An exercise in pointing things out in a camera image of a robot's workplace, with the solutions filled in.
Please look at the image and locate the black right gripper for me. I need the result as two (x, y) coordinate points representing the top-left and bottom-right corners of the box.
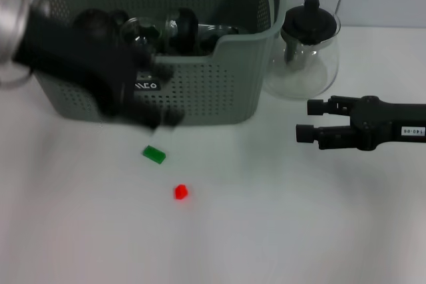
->
(295, 95), (426, 152)

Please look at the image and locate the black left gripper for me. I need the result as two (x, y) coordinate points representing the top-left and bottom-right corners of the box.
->
(12, 7), (186, 132)

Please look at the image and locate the glass teacup with black sleeve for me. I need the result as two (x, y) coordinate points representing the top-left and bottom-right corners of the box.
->
(120, 17), (164, 51)
(164, 7), (200, 56)
(198, 24), (240, 55)

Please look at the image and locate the opaque green two-stud brick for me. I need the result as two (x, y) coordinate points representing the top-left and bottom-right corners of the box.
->
(142, 145), (166, 164)

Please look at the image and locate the small red stud brick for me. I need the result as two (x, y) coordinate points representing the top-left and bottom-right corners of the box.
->
(174, 183), (189, 200)

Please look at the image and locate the grey-green perforated storage bin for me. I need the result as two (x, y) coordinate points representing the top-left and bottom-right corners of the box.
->
(0, 0), (289, 128)

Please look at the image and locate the black clay teapot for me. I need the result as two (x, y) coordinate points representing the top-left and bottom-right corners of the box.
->
(73, 8), (130, 34)

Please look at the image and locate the glass teapot with black lid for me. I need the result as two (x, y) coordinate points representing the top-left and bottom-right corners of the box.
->
(262, 0), (342, 99)

